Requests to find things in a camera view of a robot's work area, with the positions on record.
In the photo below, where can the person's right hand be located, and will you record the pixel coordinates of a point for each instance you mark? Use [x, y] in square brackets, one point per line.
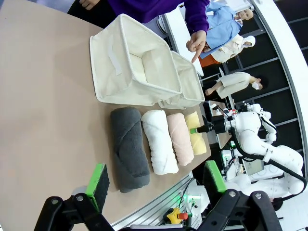
[87, 3]

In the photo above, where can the person's left hand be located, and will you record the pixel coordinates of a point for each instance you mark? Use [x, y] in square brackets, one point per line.
[197, 43]

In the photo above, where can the person's left forearm purple sleeve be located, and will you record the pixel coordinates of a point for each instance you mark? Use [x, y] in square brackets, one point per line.
[197, 19]

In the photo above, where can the dark grey rolled towel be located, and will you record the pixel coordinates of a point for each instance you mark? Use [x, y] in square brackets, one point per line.
[130, 149]

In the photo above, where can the white box with green light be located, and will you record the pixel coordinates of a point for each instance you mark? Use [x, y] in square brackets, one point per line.
[225, 157]

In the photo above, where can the yellow emergency stop button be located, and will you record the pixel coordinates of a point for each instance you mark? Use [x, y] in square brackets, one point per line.
[174, 214]

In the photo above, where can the figure in blue coat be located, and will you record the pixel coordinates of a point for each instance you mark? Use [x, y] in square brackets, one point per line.
[221, 26]

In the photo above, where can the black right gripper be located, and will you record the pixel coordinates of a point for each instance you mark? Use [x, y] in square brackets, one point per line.
[219, 126]

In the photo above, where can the pink towel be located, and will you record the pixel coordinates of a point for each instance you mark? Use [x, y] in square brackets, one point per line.
[179, 139]

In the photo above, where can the person in cream jacket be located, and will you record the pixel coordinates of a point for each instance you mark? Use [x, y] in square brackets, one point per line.
[228, 50]

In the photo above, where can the aluminium rail mounting plate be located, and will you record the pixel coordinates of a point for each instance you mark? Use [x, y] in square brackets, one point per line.
[149, 209]

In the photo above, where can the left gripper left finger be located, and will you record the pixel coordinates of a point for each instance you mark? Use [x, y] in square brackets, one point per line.
[96, 183]

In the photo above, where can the white curved structural beam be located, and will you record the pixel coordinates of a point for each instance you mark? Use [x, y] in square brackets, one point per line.
[284, 48]

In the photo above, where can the small cream fabric basket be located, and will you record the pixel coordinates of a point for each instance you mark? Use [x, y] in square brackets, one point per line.
[192, 81]

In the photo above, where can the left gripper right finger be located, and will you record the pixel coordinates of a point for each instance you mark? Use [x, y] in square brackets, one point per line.
[213, 178]

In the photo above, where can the small grey monitor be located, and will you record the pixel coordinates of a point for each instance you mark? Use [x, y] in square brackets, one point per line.
[253, 167]

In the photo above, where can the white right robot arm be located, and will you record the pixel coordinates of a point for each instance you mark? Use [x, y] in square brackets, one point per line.
[247, 139]

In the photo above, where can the white background table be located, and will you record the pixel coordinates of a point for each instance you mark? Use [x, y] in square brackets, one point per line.
[178, 31]

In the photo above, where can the brown background table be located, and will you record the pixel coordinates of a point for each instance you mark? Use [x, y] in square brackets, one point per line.
[223, 142]

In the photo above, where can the white towel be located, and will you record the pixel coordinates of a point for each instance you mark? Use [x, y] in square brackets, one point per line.
[158, 144]

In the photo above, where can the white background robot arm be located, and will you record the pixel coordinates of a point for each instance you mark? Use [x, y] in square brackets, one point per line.
[268, 122]

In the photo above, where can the yellow towel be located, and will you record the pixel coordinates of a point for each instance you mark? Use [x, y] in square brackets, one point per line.
[197, 144]

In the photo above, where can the person in purple sweater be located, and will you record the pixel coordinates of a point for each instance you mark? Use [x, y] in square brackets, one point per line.
[149, 9]

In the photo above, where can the person in beige coat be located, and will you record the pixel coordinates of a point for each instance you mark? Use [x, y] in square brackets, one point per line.
[231, 83]

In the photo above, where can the large cream fabric basket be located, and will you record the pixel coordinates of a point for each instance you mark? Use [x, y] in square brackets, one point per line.
[108, 79]

